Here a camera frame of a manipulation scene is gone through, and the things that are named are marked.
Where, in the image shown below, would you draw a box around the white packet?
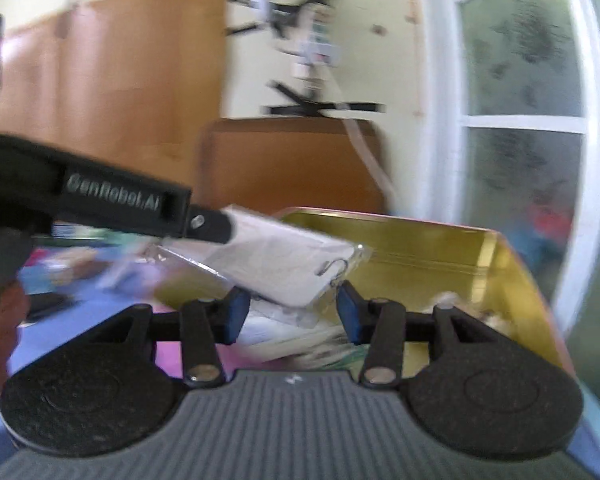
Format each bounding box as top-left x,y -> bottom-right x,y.
156,204 -> 372,312

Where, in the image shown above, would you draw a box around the blue printed tablecloth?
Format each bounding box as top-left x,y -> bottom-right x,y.
0,247 -> 600,478

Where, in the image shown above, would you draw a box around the brown wooden chair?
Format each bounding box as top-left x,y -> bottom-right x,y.
201,116 -> 387,217

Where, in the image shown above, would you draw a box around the white cable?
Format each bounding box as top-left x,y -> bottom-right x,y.
330,72 -> 402,211

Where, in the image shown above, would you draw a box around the pink cardboard box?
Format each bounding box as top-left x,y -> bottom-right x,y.
274,206 -> 577,377

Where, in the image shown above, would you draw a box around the brown wooden wall panel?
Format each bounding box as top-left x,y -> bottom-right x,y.
0,0 -> 229,181

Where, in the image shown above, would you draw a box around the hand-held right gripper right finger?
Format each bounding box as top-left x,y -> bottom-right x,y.
336,280 -> 511,390

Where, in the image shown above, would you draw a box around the pale packets in tin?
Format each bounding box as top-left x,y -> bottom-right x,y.
239,304 -> 363,363

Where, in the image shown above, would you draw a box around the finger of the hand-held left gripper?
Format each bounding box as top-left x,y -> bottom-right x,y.
186,204 -> 237,244

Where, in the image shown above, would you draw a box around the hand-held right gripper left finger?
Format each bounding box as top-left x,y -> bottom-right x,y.
80,286 -> 252,390

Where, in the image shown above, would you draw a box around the white framed frosted window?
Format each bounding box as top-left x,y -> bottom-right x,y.
419,0 -> 600,333

